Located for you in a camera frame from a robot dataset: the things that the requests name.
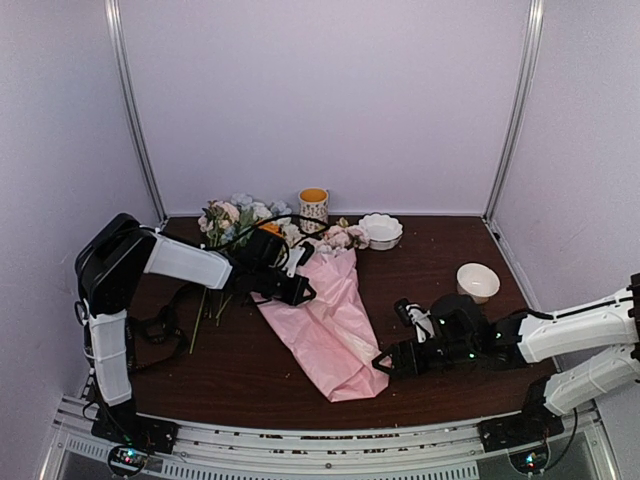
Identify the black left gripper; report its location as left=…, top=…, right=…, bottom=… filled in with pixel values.
left=253, top=265, right=315, bottom=306

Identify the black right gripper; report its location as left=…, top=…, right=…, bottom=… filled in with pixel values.
left=372, top=336, right=477, bottom=382

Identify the orange fake flower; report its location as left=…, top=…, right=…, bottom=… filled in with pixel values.
left=260, top=222, right=283, bottom=237

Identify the pink wrapping paper sheet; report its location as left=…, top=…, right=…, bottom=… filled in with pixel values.
left=252, top=249, right=389, bottom=402

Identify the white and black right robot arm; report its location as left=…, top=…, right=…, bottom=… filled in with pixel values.
left=372, top=275, right=639, bottom=442

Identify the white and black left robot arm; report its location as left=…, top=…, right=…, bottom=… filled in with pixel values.
left=75, top=213, right=316, bottom=444

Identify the pile of fake flowers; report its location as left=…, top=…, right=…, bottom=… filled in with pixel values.
left=188, top=192, right=301, bottom=356

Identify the plain white bowl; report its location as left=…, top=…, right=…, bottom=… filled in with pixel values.
left=456, top=263, right=501, bottom=305

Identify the floral mug with yellow inside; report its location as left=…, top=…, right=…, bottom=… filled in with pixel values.
left=299, top=188, right=329, bottom=233

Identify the white scalloped bowl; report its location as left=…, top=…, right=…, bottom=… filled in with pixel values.
left=358, top=213, right=403, bottom=251

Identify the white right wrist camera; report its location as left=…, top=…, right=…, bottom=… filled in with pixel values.
left=394, top=298, right=435, bottom=343

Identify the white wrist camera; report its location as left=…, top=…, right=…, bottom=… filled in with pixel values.
left=394, top=298, right=435, bottom=343
left=284, top=241, right=315, bottom=278

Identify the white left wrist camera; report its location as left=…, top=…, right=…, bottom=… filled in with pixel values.
left=284, top=241, right=315, bottom=278

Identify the black ribbon strap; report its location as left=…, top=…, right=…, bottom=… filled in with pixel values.
left=122, top=289, right=201, bottom=375

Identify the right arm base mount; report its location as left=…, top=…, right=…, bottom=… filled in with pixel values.
left=478, top=415, right=565, bottom=453

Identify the aluminium front rail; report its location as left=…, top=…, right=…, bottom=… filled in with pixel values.
left=36, top=396, right=621, bottom=479

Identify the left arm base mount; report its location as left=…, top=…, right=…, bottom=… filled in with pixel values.
left=91, top=417, right=179, bottom=454

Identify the right aluminium frame post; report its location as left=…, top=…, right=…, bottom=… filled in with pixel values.
left=483, top=0, right=545, bottom=224

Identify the aluminium frame post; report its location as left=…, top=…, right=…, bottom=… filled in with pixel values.
left=483, top=0, right=545, bottom=224
left=104, top=0, right=168, bottom=224

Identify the left aluminium frame post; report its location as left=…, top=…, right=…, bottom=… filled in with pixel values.
left=104, top=0, right=168, bottom=224

